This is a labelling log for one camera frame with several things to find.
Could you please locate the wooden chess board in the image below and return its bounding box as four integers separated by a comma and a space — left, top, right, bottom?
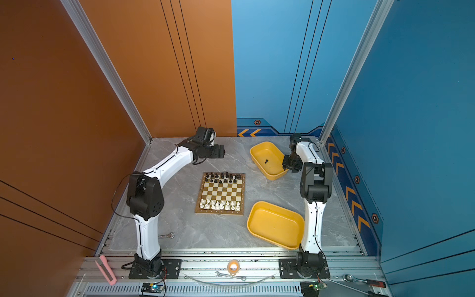
195, 172, 246, 215

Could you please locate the yellow tray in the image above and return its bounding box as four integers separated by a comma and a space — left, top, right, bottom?
250, 141, 288, 181
247, 201, 304, 250

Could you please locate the aluminium corner post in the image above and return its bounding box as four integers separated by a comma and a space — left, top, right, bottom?
319, 0, 395, 144
60, 0, 153, 144

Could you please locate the aluminium corner post right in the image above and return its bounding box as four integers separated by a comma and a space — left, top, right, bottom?
319, 0, 395, 144

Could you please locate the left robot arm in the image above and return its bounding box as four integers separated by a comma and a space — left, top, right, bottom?
126, 126, 225, 275

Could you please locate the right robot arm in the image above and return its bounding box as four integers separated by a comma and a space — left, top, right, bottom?
282, 133, 333, 279

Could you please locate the pink tool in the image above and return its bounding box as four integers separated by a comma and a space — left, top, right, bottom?
95, 254, 117, 286

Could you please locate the silver wrench on table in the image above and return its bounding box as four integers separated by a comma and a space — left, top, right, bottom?
158, 232, 175, 239

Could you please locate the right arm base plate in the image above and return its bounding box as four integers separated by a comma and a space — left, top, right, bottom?
278, 258, 331, 279

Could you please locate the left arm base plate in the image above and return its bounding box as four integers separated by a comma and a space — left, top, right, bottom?
129, 259, 182, 280

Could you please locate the green circuit board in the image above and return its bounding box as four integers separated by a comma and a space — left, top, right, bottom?
141, 282, 166, 297

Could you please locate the orange tape roll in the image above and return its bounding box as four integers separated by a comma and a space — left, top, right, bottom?
227, 260, 240, 275

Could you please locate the silver wrench on rail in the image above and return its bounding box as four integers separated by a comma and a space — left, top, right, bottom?
215, 271, 246, 282

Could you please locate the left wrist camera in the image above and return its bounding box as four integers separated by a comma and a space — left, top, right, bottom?
209, 128, 216, 146

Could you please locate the red handled ratchet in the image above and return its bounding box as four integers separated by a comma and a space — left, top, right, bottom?
343, 274, 387, 288

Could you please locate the aluminium corner post left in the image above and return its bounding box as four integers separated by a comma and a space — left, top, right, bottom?
60, 0, 153, 144

